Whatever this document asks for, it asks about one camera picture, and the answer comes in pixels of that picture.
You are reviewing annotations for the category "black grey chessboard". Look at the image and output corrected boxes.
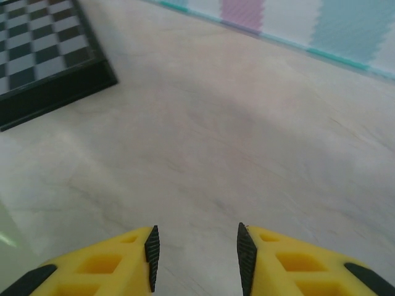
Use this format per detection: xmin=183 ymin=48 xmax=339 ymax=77
xmin=0 ymin=0 xmax=120 ymax=133

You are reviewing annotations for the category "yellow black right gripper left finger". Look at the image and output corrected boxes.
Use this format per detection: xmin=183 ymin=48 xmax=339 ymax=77
xmin=0 ymin=224 xmax=161 ymax=296

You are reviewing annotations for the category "light green paper box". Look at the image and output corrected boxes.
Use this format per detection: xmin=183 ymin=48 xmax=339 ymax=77
xmin=0 ymin=197 xmax=47 ymax=272

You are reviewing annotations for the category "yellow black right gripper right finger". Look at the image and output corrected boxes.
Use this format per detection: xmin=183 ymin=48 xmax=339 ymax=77
xmin=236 ymin=222 xmax=395 ymax=296

